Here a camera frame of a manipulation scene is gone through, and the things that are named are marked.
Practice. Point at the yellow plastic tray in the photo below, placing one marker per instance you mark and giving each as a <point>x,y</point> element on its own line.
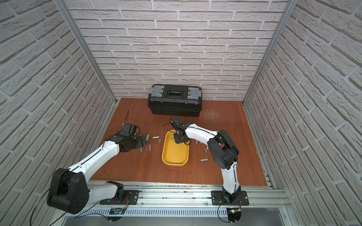
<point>175,155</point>

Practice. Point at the black plastic toolbox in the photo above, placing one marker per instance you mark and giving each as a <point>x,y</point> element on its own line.
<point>178,100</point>

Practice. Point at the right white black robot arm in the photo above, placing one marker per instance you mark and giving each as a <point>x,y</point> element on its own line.
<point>222,148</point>

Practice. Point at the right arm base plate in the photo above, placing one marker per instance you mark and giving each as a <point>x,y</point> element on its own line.
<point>240,198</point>

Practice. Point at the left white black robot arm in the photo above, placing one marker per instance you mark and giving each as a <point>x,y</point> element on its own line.
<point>70,191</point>

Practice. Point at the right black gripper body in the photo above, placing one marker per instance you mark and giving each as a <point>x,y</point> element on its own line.
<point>177,139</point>

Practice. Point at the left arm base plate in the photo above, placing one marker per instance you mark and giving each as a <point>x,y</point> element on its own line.
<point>129,197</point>

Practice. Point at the aluminium rail frame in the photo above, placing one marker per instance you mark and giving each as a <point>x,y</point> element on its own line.
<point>185,204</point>

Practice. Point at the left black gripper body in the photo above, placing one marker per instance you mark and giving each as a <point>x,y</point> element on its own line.
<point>142,141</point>

